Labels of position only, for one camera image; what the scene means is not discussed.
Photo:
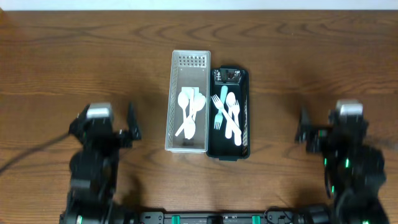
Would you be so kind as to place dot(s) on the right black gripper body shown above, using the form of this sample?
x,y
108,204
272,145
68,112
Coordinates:
x,y
323,137

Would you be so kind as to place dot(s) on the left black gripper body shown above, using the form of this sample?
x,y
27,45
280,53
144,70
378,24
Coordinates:
x,y
116,134

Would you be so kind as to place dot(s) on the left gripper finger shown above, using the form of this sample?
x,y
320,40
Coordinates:
x,y
77,124
132,123

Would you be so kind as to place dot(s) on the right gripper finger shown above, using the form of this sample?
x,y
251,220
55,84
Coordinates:
x,y
334,117
303,125

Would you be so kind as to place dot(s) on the white plastic spoon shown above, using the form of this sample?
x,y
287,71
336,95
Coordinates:
x,y
186,124
230,101
183,102
188,132
198,104

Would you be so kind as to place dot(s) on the white plastic fork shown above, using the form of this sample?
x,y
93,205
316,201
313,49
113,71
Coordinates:
x,y
236,110
217,102

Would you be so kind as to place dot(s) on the dark green plastic basket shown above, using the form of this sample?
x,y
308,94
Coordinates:
x,y
237,81

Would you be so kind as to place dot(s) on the mint green plastic fork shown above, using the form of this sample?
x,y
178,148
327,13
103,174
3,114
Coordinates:
x,y
219,116

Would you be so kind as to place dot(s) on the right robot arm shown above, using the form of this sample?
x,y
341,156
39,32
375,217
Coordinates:
x,y
353,170

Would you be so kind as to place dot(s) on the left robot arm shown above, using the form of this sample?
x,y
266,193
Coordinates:
x,y
94,169

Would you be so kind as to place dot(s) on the clear plastic perforated basket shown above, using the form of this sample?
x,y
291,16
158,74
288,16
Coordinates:
x,y
188,106

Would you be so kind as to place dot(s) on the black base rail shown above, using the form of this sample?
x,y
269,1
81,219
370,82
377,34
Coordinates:
x,y
267,217

